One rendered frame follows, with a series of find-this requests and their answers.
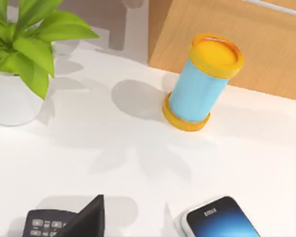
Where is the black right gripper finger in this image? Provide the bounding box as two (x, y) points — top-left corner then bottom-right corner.
(56, 194), (105, 237)

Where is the black calculator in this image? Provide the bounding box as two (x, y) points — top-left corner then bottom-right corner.
(22, 209), (87, 237)

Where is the white smartphone with blue screen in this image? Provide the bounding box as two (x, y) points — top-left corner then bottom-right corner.
(178, 196), (262, 237)

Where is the blue cup with yellow lid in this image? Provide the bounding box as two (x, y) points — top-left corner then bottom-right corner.
(162, 34), (244, 132)

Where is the green plant in white pot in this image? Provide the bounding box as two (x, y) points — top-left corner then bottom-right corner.
(0, 0), (101, 127)

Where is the long metal handle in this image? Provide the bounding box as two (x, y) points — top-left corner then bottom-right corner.
(246, 0), (296, 18)

